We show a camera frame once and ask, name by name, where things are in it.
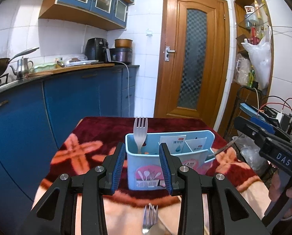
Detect blue patterned chair seat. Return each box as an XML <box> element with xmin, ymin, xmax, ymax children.
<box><xmin>239</xmin><ymin>102</ymin><xmax>279</xmax><ymax>126</ymax></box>

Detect silver door handle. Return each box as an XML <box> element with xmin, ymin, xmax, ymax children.
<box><xmin>165</xmin><ymin>46</ymin><xmax>176</xmax><ymax>61</ymax></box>

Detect wooden shelf unit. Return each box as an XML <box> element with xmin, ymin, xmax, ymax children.
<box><xmin>218</xmin><ymin>0</ymin><xmax>273</xmax><ymax>138</ymax></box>

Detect red wire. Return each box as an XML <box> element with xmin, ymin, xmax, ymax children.
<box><xmin>257</xmin><ymin>97</ymin><xmax>292</xmax><ymax>118</ymax></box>

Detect white plastic bag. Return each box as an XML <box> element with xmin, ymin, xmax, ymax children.
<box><xmin>241</xmin><ymin>25</ymin><xmax>272</xmax><ymax>90</ymax></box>

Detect black air fryer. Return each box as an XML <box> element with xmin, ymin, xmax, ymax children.
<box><xmin>84</xmin><ymin>38</ymin><xmax>111</xmax><ymax>63</ymax></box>

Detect steel fork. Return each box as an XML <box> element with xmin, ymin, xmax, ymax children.
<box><xmin>142</xmin><ymin>203</ymin><xmax>170</xmax><ymax>235</ymax></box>
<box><xmin>133</xmin><ymin>117</ymin><xmax>148</xmax><ymax>154</ymax></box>

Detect steel knife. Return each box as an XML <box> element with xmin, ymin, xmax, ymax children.
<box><xmin>208</xmin><ymin>136</ymin><xmax>240</xmax><ymax>158</ymax></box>

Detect light blue utensil holder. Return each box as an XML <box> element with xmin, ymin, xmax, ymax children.
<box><xmin>125</xmin><ymin>130</ymin><xmax>215</xmax><ymax>190</ymax></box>

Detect red floral table cloth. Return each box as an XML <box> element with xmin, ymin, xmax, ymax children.
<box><xmin>35</xmin><ymin>117</ymin><xmax>270</xmax><ymax>234</ymax></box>

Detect clear plastic bags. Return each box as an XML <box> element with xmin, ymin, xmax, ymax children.
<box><xmin>232</xmin><ymin>134</ymin><xmax>268</xmax><ymax>172</ymax></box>

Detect right hand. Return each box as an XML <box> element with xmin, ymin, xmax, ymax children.
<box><xmin>268</xmin><ymin>170</ymin><xmax>292</xmax><ymax>221</ymax></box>

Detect white power cable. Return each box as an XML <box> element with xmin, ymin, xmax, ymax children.
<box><xmin>110</xmin><ymin>60</ymin><xmax>132</xmax><ymax>117</ymax></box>

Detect brown wooden door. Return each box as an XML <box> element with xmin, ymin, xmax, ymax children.
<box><xmin>154</xmin><ymin>0</ymin><xmax>230</xmax><ymax>127</ymax></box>

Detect steel kettle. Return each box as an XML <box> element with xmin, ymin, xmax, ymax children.
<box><xmin>10</xmin><ymin>57</ymin><xmax>34</xmax><ymax>80</ymax></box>

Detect dark rice cooker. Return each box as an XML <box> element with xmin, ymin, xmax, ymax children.
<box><xmin>110</xmin><ymin>48</ymin><xmax>133</xmax><ymax>65</ymax></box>

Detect blue base cabinets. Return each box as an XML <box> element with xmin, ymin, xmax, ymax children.
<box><xmin>0</xmin><ymin>65</ymin><xmax>137</xmax><ymax>234</ymax></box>

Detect brown pot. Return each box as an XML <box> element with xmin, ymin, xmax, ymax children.
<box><xmin>115</xmin><ymin>39</ymin><xmax>133</xmax><ymax>49</ymax></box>

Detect blue wall cabinet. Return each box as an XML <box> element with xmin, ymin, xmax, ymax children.
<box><xmin>39</xmin><ymin>0</ymin><xmax>134</xmax><ymax>31</ymax></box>

